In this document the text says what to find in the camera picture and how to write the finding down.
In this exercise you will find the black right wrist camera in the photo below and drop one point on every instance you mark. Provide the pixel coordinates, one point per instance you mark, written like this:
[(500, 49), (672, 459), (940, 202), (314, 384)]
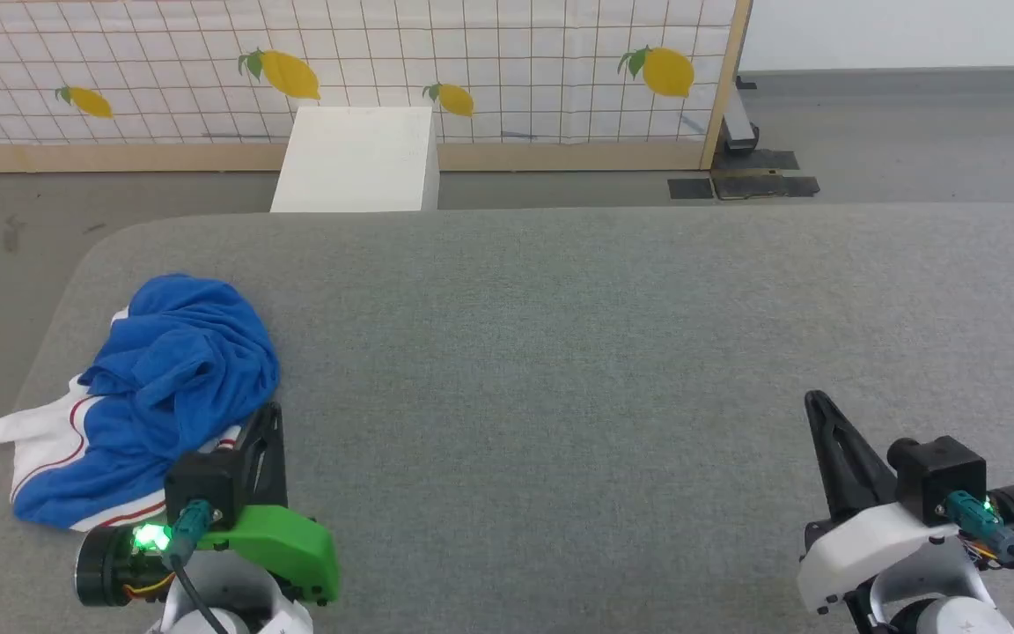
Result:
[(938, 475)]

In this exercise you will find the lemon-print grid partition screen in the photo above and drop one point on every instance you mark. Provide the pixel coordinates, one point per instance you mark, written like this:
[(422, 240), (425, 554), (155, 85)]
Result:
[(120, 157)]

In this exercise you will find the black floor mat piece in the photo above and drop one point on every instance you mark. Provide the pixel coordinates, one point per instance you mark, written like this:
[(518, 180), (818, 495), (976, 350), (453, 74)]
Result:
[(767, 187), (753, 160), (690, 188)]

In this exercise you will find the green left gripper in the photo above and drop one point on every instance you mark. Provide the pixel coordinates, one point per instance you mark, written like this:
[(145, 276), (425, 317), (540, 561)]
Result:
[(282, 541)]

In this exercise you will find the lemon print grid panel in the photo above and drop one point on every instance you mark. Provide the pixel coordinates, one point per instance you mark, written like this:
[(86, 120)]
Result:
[(516, 53)]

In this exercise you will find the white box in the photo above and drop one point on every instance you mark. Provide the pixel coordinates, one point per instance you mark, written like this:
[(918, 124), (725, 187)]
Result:
[(353, 163)]

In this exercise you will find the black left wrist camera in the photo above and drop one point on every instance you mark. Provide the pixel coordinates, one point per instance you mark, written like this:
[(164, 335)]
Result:
[(203, 484)]

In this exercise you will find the grey metal partition foot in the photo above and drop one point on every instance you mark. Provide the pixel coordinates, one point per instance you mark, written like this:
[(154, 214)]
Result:
[(738, 123)]

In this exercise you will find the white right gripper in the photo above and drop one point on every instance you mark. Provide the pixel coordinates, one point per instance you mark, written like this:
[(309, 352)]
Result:
[(859, 546)]

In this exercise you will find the grey fabric sofa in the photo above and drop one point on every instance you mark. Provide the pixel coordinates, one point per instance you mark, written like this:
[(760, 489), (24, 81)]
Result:
[(560, 352)]

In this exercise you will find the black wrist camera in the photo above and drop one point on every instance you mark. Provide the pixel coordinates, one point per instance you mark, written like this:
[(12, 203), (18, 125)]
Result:
[(938, 475), (203, 484)]

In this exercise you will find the blue shirt with white sleeves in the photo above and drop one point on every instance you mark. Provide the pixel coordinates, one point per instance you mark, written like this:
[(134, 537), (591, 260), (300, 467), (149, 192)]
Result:
[(181, 352)]

